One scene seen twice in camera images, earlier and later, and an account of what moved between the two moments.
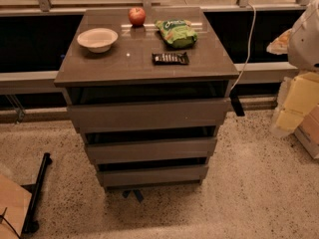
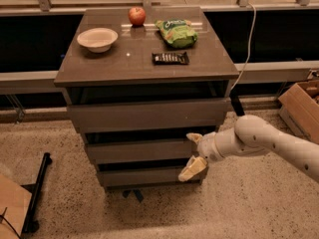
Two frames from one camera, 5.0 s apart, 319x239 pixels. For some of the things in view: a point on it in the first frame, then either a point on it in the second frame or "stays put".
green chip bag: (178, 33) stays put
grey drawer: (108, 152) stays put
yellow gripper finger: (280, 45) → (207, 147)
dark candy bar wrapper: (170, 59) stays put
